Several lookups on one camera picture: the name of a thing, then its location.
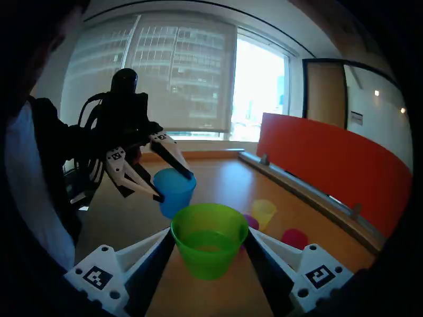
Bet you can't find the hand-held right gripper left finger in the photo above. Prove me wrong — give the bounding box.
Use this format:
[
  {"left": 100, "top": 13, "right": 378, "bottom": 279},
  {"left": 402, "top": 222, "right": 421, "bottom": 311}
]
[{"left": 63, "top": 227, "right": 176, "bottom": 317}]

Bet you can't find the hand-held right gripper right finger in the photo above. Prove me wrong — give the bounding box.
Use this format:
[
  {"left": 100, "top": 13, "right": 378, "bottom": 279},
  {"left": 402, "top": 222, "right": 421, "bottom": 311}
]
[{"left": 245, "top": 227, "right": 355, "bottom": 317}]

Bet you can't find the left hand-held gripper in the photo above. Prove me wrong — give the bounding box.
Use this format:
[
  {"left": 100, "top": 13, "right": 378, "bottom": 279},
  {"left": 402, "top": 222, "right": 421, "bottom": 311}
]
[{"left": 86, "top": 68, "right": 194, "bottom": 203}]

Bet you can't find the blue plastic cup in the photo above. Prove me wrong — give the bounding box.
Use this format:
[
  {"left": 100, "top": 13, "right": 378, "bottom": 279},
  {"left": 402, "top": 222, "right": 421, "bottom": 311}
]
[{"left": 153, "top": 167, "right": 197, "bottom": 219}]

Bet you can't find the green plastic cup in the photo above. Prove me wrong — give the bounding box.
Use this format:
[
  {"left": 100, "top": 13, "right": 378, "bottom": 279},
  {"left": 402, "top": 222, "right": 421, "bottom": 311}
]
[{"left": 170, "top": 203, "right": 249, "bottom": 281}]

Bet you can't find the person's left forearm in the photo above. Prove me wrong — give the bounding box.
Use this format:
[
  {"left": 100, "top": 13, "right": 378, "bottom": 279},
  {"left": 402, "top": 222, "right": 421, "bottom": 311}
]
[{"left": 27, "top": 96, "right": 106, "bottom": 172}]

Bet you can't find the pink plastic cup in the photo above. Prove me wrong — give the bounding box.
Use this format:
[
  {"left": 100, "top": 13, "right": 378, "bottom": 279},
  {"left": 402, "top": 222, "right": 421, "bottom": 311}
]
[{"left": 281, "top": 228, "right": 309, "bottom": 250}]

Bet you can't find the yellow plastic cup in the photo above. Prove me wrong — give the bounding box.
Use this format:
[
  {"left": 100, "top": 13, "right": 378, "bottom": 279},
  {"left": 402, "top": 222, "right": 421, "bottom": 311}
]
[{"left": 252, "top": 199, "right": 277, "bottom": 231}]

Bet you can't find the purple plastic cup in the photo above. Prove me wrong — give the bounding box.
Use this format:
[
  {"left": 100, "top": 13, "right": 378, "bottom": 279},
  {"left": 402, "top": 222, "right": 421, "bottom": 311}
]
[{"left": 243, "top": 214, "right": 260, "bottom": 250}]

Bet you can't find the red desk screen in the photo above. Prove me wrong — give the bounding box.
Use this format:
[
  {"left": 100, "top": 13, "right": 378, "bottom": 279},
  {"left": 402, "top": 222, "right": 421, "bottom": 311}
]
[{"left": 237, "top": 112, "right": 414, "bottom": 254}]

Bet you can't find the person's body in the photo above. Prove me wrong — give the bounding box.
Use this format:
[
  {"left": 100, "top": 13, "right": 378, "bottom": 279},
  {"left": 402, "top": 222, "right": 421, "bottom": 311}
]
[{"left": 3, "top": 0, "right": 90, "bottom": 275}]

